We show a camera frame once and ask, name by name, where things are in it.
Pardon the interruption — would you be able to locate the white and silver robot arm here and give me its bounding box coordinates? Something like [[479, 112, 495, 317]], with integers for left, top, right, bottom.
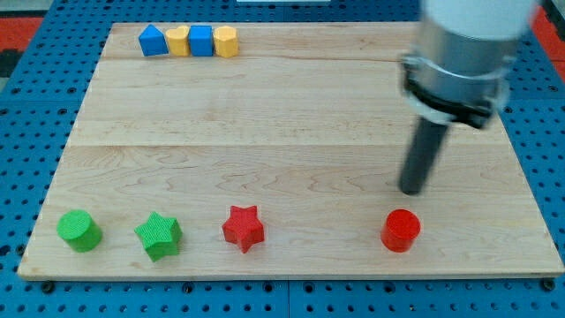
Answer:
[[403, 0, 539, 129]]

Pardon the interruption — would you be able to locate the light wooden board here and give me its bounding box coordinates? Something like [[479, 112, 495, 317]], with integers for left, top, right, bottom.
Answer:
[[18, 22, 564, 281]]

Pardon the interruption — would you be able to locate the red star block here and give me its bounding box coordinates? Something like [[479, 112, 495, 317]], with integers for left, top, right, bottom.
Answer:
[[222, 206, 265, 254]]

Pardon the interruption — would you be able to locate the yellow hexagon block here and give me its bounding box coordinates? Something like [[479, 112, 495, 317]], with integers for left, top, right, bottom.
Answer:
[[213, 26, 239, 58]]

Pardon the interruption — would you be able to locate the red cylinder block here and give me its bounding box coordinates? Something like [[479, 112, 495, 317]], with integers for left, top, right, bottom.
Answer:
[[380, 209, 421, 253]]

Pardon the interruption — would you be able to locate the green star block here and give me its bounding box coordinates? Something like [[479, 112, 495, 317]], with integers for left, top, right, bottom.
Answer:
[[134, 211, 183, 262]]

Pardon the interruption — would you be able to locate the blue cube block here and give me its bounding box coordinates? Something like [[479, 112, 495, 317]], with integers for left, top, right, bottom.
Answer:
[[188, 25, 214, 57]]

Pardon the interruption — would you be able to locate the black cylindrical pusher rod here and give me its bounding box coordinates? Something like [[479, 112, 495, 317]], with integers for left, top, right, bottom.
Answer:
[[398, 117, 448, 195]]

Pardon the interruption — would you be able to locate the yellow heart block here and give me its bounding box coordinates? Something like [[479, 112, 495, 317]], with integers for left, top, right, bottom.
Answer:
[[165, 26, 191, 57]]

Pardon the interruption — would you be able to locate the blue pentagon block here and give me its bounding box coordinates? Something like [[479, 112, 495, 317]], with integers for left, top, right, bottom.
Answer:
[[138, 24, 169, 57]]

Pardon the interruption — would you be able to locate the green cylinder block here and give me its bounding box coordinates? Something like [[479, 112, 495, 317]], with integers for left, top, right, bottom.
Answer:
[[56, 209, 102, 253]]

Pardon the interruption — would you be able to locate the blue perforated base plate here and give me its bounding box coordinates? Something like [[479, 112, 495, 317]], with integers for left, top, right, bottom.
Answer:
[[1, 0, 564, 317]]

